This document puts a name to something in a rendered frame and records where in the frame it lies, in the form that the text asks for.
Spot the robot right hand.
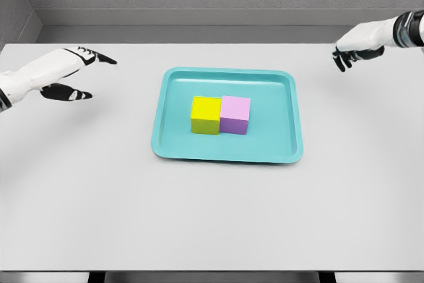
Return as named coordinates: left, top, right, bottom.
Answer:
left=331, top=21, right=386, bottom=73

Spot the yellow cube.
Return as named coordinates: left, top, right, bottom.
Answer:
left=189, top=95, right=222, bottom=136

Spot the teal rectangular tray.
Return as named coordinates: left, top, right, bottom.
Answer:
left=150, top=66, right=304, bottom=165

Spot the purple cube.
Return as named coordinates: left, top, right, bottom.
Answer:
left=219, top=95, right=252, bottom=137

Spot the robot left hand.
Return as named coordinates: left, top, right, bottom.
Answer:
left=28, top=46, right=119, bottom=101

